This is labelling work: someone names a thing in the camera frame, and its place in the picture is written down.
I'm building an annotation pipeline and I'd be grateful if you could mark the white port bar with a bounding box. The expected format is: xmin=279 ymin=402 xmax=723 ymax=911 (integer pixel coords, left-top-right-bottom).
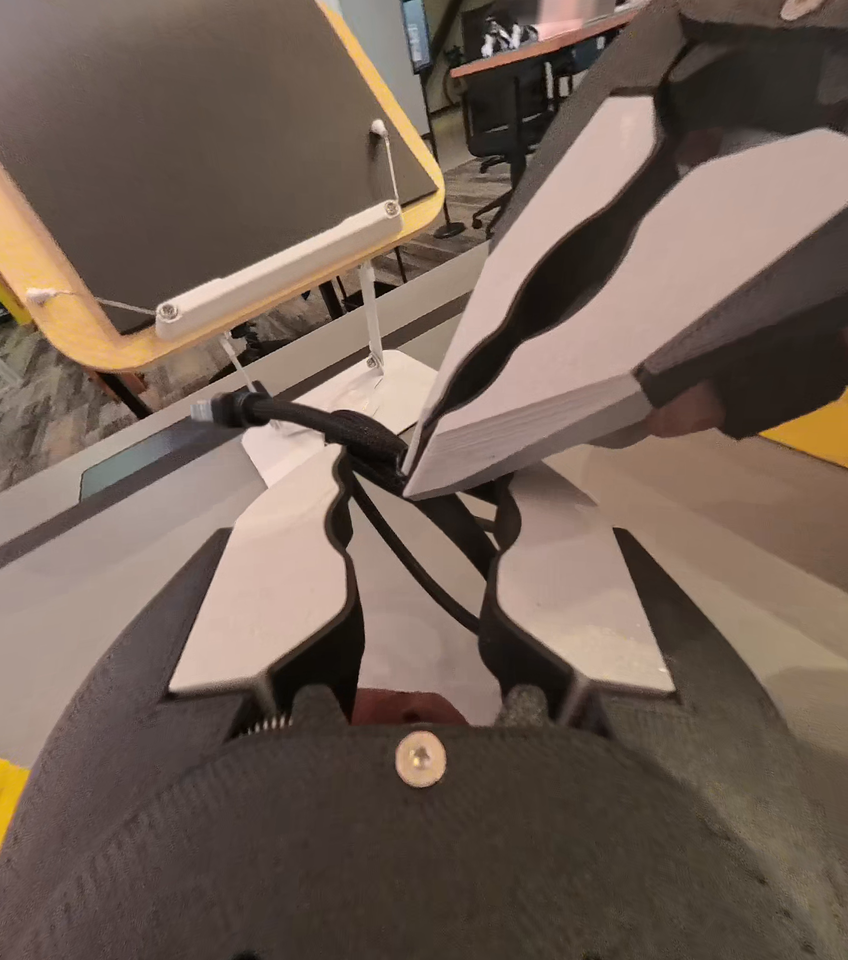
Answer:
xmin=154 ymin=201 xmax=404 ymax=344

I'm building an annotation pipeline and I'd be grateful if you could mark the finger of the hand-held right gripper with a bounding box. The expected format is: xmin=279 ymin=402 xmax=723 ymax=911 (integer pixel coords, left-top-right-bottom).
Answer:
xmin=401 ymin=126 xmax=848 ymax=501
xmin=401 ymin=91 xmax=666 ymax=474

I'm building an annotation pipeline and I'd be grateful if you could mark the brown wooden desk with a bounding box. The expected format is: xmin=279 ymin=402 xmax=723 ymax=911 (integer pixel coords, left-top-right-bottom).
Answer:
xmin=450 ymin=7 xmax=642 ymax=80

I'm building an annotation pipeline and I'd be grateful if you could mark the white metal stand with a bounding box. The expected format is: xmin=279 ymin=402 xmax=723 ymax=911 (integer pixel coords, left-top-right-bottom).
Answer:
xmin=217 ymin=258 xmax=440 ymax=489

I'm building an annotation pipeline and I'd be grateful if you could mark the person's right hand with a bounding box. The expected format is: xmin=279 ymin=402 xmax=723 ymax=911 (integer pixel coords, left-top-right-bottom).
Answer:
xmin=595 ymin=378 xmax=731 ymax=453

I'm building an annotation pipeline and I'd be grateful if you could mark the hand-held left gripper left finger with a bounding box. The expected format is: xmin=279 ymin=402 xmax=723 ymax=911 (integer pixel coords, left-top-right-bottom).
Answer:
xmin=166 ymin=446 xmax=365 ymax=715

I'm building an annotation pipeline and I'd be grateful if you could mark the monitor on white stand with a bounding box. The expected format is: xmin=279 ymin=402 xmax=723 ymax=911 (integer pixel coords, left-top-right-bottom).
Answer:
xmin=0 ymin=0 xmax=446 ymax=374

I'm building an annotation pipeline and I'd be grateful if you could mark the black office chair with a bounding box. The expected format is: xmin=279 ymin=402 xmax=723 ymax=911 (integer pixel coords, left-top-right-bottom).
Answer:
xmin=461 ymin=67 xmax=567 ymax=234

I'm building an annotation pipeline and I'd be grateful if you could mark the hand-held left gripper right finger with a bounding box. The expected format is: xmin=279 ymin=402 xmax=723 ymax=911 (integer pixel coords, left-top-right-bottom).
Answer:
xmin=478 ymin=465 xmax=677 ymax=719

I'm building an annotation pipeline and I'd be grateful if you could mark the black braided hdmi cable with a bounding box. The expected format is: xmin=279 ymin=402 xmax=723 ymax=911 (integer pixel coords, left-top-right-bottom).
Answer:
xmin=190 ymin=390 xmax=503 ymax=635

